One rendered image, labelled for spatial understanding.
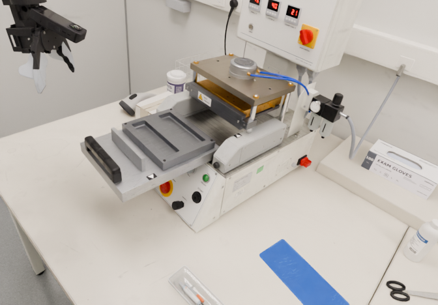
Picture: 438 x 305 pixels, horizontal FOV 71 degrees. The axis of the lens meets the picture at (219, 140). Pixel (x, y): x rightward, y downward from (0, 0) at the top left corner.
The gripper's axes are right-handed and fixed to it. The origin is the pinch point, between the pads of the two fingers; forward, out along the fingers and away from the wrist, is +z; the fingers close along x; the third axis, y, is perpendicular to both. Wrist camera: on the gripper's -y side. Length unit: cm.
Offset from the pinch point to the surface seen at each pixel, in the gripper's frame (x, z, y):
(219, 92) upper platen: -16.1, 7.3, -38.6
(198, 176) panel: 1.3, 25.8, -34.6
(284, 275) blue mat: 17, 43, -59
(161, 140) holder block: 1.2, 14.5, -25.2
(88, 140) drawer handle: 10.2, 10.1, -10.2
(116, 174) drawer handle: 18.1, 13.3, -20.0
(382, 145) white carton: -35, 33, -97
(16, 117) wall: -87, 61, 100
